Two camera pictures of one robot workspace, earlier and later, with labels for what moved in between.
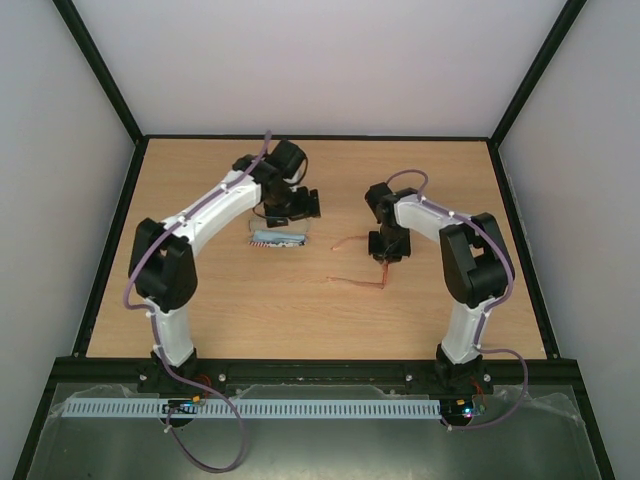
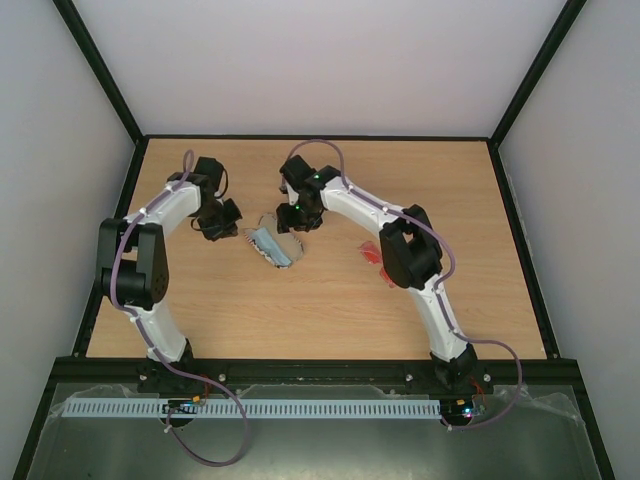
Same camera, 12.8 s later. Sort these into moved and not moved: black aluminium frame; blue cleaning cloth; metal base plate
Moved: blue cleaning cloth
Not moved: metal base plate; black aluminium frame
